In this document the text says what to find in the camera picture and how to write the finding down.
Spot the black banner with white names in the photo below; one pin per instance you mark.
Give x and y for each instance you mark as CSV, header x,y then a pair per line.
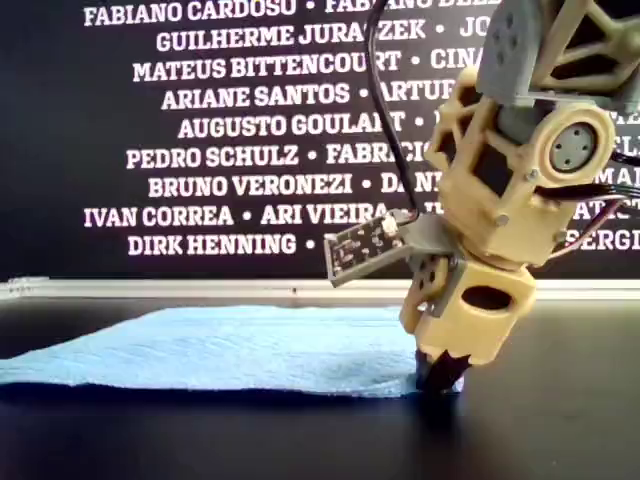
x,y
225,125

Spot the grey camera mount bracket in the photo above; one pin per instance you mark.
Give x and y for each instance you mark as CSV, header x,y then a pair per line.
x,y
430,237

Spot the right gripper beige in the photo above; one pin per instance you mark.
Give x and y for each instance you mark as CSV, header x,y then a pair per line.
x,y
490,325

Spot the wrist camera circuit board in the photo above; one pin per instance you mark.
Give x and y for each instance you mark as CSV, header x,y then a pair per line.
x,y
360,247

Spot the light blue microfibre cloth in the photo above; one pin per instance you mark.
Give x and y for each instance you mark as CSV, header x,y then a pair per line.
x,y
225,345

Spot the aluminium table frame rail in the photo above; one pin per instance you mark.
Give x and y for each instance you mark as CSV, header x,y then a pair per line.
x,y
200,289

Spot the right beige robot arm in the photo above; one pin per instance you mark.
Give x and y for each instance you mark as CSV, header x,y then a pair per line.
x,y
500,220

